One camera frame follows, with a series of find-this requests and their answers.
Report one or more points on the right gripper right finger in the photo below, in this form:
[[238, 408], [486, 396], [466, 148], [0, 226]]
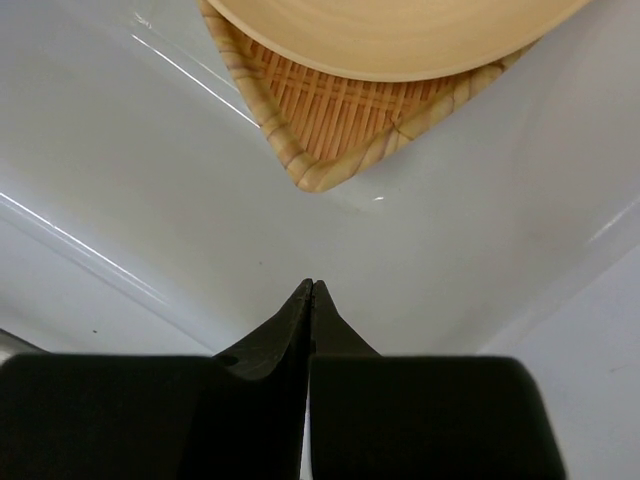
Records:
[[420, 417]]

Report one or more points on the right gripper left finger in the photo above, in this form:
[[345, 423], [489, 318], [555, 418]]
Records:
[[238, 414]]

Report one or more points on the white plastic bin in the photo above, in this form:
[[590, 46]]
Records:
[[142, 210]]

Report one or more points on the woven bamboo basket tray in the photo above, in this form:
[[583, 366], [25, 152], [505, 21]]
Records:
[[326, 129]]

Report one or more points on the yellow plastic plate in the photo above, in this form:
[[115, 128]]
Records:
[[395, 40]]

